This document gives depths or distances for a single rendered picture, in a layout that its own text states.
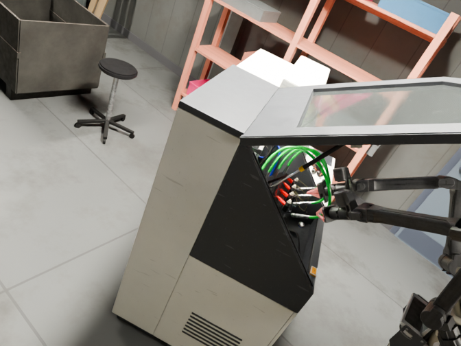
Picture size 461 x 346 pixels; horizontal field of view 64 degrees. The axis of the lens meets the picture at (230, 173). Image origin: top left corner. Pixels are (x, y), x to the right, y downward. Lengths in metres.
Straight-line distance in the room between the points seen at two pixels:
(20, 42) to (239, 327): 2.96
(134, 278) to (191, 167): 0.81
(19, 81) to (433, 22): 3.61
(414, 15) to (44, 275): 3.35
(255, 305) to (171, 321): 0.55
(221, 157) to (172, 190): 0.30
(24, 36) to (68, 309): 2.36
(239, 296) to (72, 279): 1.17
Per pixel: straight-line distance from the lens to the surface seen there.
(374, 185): 1.80
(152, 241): 1.87
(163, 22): 5.98
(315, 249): 1.99
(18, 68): 3.92
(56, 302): 2.52
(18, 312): 2.49
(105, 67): 3.58
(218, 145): 1.45
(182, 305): 2.09
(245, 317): 1.98
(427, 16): 3.58
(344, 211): 1.61
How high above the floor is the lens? 2.11
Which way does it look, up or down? 32 degrees down
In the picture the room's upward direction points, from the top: 25 degrees clockwise
